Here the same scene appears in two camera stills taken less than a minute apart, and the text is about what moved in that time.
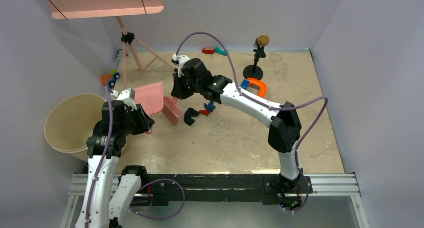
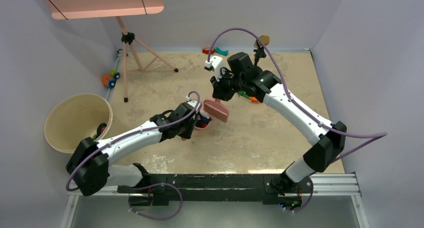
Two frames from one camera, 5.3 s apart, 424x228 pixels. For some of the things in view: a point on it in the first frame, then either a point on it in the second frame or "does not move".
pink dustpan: (151, 98) -> (203, 120)
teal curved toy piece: (220, 52) does not move
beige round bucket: (70, 123) does not move
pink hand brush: (171, 111) -> (216, 109)
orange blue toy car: (110, 79) does not move
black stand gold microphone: (256, 71) does not move
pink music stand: (70, 3) does not move
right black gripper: (178, 90) -> (219, 92)
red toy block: (208, 51) does not move
